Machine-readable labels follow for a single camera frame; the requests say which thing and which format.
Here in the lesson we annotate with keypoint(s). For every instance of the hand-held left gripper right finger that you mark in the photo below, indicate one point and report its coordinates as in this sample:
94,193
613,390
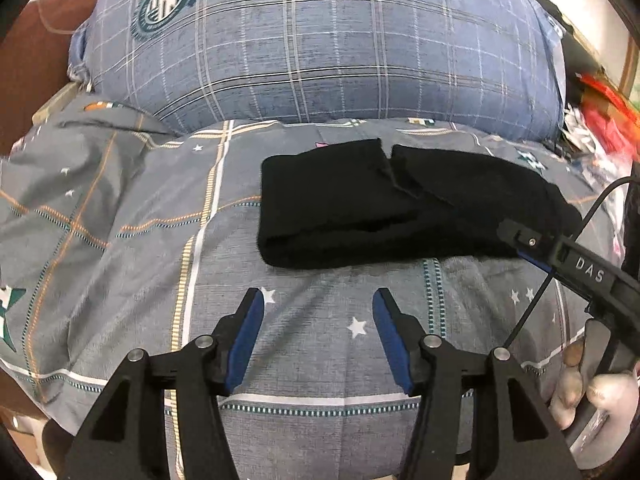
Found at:
392,332

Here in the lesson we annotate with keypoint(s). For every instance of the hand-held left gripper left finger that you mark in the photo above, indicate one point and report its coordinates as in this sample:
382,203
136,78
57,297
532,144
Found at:
246,330

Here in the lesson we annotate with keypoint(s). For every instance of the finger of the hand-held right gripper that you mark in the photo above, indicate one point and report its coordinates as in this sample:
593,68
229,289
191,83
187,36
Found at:
525,237

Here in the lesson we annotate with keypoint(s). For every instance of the black pants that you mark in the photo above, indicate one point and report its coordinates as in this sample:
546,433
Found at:
350,210

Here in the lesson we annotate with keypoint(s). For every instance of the person's right hand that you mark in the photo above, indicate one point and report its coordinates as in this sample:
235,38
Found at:
575,385

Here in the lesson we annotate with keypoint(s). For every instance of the grey printed bed sheet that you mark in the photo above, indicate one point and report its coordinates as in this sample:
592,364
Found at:
125,260

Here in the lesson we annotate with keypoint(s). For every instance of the pile of colourful packets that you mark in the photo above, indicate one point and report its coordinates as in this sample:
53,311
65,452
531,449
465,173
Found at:
607,115

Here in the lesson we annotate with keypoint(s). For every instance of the blue plaid pillow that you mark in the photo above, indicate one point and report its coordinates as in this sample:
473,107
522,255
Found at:
325,45

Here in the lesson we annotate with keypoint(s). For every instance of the brown headboard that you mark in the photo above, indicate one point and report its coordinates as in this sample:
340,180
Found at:
35,70

